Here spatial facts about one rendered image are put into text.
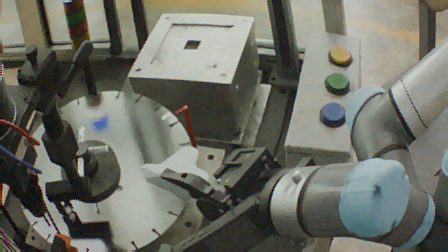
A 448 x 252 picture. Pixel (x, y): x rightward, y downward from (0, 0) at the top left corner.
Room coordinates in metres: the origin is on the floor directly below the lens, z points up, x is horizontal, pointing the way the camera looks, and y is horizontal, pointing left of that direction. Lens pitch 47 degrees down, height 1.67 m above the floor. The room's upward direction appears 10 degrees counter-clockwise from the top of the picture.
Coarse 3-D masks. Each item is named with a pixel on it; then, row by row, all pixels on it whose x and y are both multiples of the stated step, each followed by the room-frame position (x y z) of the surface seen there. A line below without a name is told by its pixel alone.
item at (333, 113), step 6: (330, 102) 0.71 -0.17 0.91; (336, 102) 0.71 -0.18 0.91; (324, 108) 0.70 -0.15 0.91; (330, 108) 0.70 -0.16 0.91; (336, 108) 0.70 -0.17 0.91; (342, 108) 0.69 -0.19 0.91; (324, 114) 0.69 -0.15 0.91; (330, 114) 0.69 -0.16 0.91; (336, 114) 0.68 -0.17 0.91; (342, 114) 0.68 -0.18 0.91; (330, 120) 0.67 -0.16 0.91; (336, 120) 0.67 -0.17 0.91; (342, 120) 0.68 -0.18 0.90
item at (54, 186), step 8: (72, 168) 0.53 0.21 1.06; (72, 176) 0.53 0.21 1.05; (48, 184) 0.55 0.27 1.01; (56, 184) 0.54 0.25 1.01; (64, 184) 0.54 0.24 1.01; (72, 184) 0.53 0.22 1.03; (80, 184) 0.53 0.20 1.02; (88, 184) 0.54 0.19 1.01; (48, 192) 0.53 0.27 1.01; (56, 192) 0.53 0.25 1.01; (64, 192) 0.53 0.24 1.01; (72, 192) 0.53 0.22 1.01; (80, 192) 0.53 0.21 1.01; (88, 192) 0.53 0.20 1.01; (48, 200) 0.53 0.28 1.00; (56, 200) 0.53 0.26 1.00; (64, 200) 0.53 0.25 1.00; (72, 200) 0.53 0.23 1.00; (56, 208) 0.53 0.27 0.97; (64, 208) 0.53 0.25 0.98; (72, 208) 0.54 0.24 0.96
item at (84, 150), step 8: (80, 128) 0.66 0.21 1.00; (80, 136) 0.64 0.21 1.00; (80, 144) 0.62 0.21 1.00; (80, 152) 0.61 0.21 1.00; (88, 152) 0.61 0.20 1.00; (96, 152) 0.61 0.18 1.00; (80, 160) 0.60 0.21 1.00; (88, 160) 0.61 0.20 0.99; (80, 168) 0.58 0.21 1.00; (80, 176) 0.57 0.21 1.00
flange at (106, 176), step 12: (96, 144) 0.66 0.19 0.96; (96, 156) 0.63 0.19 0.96; (108, 156) 0.63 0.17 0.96; (60, 168) 0.62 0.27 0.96; (84, 168) 0.60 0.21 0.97; (96, 168) 0.61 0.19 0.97; (108, 168) 0.61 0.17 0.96; (96, 180) 0.59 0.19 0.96; (108, 180) 0.59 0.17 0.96; (96, 192) 0.57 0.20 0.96; (108, 192) 0.57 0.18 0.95
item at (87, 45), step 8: (88, 40) 0.58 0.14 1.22; (80, 48) 0.57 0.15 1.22; (88, 48) 0.57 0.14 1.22; (80, 56) 0.56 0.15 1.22; (88, 56) 0.57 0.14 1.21; (80, 64) 0.56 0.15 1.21; (72, 72) 0.55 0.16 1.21; (64, 80) 0.54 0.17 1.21; (72, 80) 0.54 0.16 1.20; (64, 88) 0.53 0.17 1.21; (64, 96) 0.52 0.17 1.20
